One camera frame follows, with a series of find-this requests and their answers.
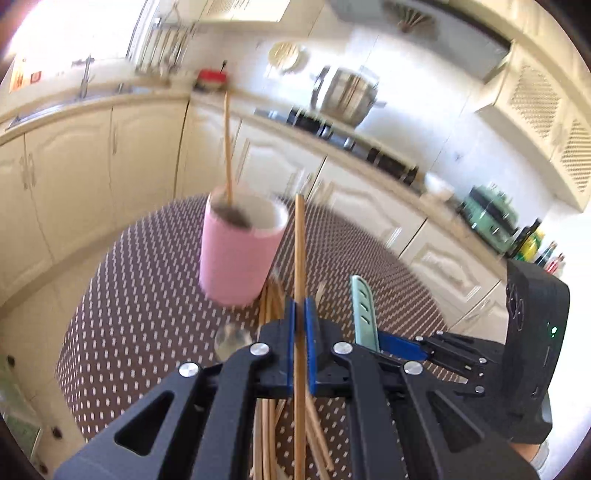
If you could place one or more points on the bunch of wooden chopsticks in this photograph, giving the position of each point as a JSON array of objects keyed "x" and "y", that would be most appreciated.
[{"x": 265, "y": 438}]

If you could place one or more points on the metal spoon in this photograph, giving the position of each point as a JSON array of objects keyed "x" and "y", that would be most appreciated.
[{"x": 231, "y": 344}]

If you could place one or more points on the green electric cooker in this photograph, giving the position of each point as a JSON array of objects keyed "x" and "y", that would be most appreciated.
[{"x": 489, "y": 217}]

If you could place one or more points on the large lattice door cabinet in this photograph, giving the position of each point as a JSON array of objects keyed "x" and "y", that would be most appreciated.
[{"x": 535, "y": 101}]

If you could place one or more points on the cream perforated steamer plate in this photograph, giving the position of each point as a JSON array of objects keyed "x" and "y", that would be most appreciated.
[{"x": 286, "y": 56}]

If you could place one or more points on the cream base cabinets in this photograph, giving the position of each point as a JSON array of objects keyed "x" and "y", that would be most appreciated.
[{"x": 92, "y": 184}]

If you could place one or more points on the window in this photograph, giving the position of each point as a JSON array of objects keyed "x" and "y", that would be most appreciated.
[{"x": 69, "y": 27}]

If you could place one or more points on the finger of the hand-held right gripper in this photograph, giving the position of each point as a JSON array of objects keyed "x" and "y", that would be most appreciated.
[
  {"x": 401, "y": 346},
  {"x": 473, "y": 383}
]

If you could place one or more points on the grey range hood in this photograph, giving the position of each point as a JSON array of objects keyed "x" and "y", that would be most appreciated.
[{"x": 461, "y": 50}]

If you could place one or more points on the black gas stove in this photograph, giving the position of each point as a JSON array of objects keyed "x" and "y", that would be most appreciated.
[{"x": 369, "y": 152}]

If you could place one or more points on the steel faucet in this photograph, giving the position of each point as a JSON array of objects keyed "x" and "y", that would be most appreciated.
[{"x": 85, "y": 78}]

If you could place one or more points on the red container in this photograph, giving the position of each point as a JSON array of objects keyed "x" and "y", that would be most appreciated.
[{"x": 211, "y": 79}]

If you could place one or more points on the steel steamer pot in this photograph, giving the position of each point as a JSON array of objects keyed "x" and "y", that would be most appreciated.
[{"x": 346, "y": 97}]

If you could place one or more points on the red bottle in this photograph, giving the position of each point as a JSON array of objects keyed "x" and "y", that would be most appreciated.
[{"x": 557, "y": 265}]

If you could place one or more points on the long wooden chopstick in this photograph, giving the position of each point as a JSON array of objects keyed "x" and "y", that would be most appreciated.
[
  {"x": 227, "y": 152},
  {"x": 300, "y": 258}
]

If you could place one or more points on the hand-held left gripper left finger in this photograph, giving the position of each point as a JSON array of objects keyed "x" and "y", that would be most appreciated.
[{"x": 291, "y": 350}]

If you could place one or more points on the person's right forearm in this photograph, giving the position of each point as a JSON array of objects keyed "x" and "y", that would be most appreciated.
[{"x": 524, "y": 452}]

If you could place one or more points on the pink cup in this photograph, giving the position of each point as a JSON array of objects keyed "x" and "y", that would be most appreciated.
[{"x": 235, "y": 263}]

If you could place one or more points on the dark oil bottle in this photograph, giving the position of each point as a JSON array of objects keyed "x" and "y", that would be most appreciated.
[{"x": 524, "y": 233}]

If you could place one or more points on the brown polka dot tablecloth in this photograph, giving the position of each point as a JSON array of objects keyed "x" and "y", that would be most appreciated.
[{"x": 138, "y": 300}]

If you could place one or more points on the dark sauce bottle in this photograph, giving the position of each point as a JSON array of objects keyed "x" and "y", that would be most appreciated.
[{"x": 548, "y": 256}]

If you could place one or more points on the pale green slotted utensil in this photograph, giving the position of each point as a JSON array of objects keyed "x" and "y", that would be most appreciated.
[{"x": 362, "y": 314}]

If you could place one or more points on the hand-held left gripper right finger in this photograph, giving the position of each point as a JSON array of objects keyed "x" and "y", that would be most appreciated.
[{"x": 310, "y": 350}]

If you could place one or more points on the white bowl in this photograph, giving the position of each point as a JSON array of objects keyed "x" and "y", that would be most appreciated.
[{"x": 437, "y": 186}]

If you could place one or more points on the wall utensil rack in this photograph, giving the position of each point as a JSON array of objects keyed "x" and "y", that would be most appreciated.
[{"x": 161, "y": 46}]

